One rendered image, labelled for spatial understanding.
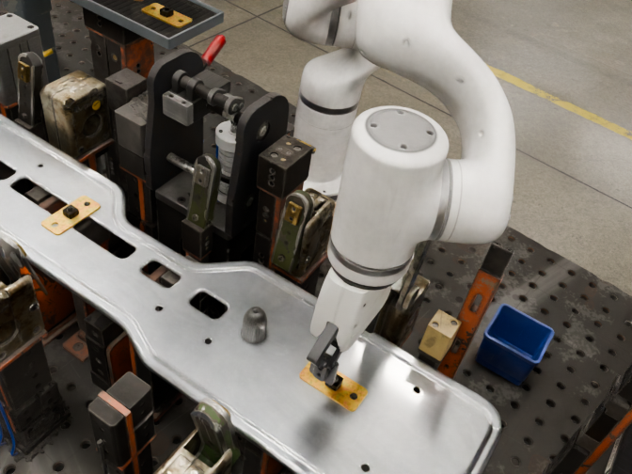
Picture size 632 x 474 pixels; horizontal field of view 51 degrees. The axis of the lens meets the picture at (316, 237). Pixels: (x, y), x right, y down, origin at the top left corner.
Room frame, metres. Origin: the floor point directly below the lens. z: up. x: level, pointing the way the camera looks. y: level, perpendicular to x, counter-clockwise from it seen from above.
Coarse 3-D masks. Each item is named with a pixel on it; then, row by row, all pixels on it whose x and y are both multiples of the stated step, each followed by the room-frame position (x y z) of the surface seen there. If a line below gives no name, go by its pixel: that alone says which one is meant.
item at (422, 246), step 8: (416, 248) 0.60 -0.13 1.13; (424, 248) 0.59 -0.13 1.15; (416, 256) 0.59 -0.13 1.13; (424, 256) 0.60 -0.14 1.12; (416, 264) 0.58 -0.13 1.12; (408, 272) 0.59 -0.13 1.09; (416, 272) 0.58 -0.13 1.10; (408, 280) 0.58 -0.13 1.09; (408, 288) 0.58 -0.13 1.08; (400, 296) 0.58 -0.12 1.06; (400, 304) 0.57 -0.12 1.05
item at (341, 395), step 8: (304, 368) 0.48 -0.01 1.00; (304, 376) 0.47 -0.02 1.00; (312, 376) 0.47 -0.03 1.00; (344, 376) 0.48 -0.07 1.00; (312, 384) 0.46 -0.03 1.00; (320, 384) 0.46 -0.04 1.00; (336, 384) 0.46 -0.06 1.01; (344, 384) 0.47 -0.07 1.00; (352, 384) 0.47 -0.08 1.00; (328, 392) 0.45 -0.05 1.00; (336, 392) 0.45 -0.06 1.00; (344, 392) 0.46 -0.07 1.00; (352, 392) 0.46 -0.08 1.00; (360, 392) 0.46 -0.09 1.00; (336, 400) 0.44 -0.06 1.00; (344, 400) 0.45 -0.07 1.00; (352, 400) 0.45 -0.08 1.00; (360, 400) 0.45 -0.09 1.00; (352, 408) 0.44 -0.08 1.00
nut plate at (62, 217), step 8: (80, 200) 0.71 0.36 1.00; (88, 200) 0.71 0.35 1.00; (64, 208) 0.68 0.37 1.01; (72, 208) 0.68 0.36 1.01; (80, 208) 0.69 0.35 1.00; (88, 208) 0.69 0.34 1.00; (96, 208) 0.70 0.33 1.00; (56, 216) 0.66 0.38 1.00; (64, 216) 0.67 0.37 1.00; (72, 216) 0.67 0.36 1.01; (80, 216) 0.67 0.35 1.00; (48, 224) 0.65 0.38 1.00; (64, 224) 0.65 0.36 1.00; (72, 224) 0.66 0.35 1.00; (56, 232) 0.63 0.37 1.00
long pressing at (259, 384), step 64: (0, 128) 0.84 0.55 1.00; (0, 192) 0.70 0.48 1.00; (64, 192) 0.72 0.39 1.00; (64, 256) 0.60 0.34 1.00; (128, 320) 0.51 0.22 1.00; (192, 320) 0.53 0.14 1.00; (192, 384) 0.43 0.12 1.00; (256, 384) 0.45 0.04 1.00; (384, 384) 0.48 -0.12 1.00; (448, 384) 0.50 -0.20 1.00; (320, 448) 0.38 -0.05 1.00; (384, 448) 0.39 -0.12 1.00; (448, 448) 0.41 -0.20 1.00
